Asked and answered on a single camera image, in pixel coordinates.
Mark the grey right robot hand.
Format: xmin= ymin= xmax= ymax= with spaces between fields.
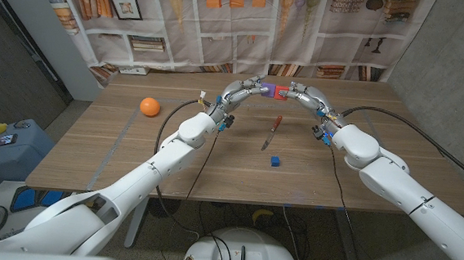
xmin=275 ymin=80 xmax=349 ymax=133

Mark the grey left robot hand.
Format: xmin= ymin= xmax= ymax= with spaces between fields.
xmin=206 ymin=71 xmax=270 ymax=128

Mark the red magnetic block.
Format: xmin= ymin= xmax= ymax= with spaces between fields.
xmin=274 ymin=85 xmax=290 ymax=102

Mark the purple magnetic block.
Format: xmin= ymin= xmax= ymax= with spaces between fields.
xmin=261 ymin=81 xmax=277 ymax=99

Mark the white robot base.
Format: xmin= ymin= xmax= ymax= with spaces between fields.
xmin=181 ymin=223 xmax=302 ymax=260

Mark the orange ball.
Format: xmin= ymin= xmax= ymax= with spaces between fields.
xmin=139 ymin=96 xmax=162 ymax=119

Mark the printed bookshelf backdrop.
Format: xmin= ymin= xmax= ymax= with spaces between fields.
xmin=25 ymin=0 xmax=439 ymax=90

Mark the white power strip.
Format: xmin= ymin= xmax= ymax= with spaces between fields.
xmin=117 ymin=65 xmax=150 ymax=77

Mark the yellow object under table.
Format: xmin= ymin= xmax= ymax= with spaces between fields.
xmin=251 ymin=208 xmax=275 ymax=227

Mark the black round floor object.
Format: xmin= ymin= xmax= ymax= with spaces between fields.
xmin=146 ymin=197 xmax=182 ymax=221

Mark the grey table leg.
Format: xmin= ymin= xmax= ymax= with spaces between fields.
xmin=331 ymin=209 xmax=361 ymax=260
xmin=123 ymin=195 xmax=150 ymax=251

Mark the blue pad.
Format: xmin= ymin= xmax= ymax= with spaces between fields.
xmin=38 ymin=189 xmax=69 ymax=208
xmin=9 ymin=185 xmax=42 ymax=215

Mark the blue-grey stool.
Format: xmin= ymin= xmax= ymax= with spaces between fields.
xmin=0 ymin=116 xmax=58 ymax=190

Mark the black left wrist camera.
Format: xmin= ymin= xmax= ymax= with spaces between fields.
xmin=217 ymin=113 xmax=236 ymax=133

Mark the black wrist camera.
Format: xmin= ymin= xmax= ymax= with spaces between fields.
xmin=217 ymin=113 xmax=236 ymax=133
xmin=310 ymin=125 xmax=334 ymax=148

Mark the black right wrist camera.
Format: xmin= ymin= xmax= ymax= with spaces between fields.
xmin=310 ymin=125 xmax=334 ymax=148

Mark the red-handled knife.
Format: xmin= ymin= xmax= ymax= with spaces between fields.
xmin=260 ymin=114 xmax=283 ymax=153

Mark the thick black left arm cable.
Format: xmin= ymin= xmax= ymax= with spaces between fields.
xmin=149 ymin=96 xmax=229 ymax=239

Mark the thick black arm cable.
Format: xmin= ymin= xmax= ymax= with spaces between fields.
xmin=149 ymin=96 xmax=229 ymax=239
xmin=336 ymin=104 xmax=464 ymax=189

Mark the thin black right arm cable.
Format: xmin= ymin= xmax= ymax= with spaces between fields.
xmin=320 ymin=144 xmax=457 ymax=260

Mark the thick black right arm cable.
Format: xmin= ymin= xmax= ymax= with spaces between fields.
xmin=336 ymin=104 xmax=464 ymax=189

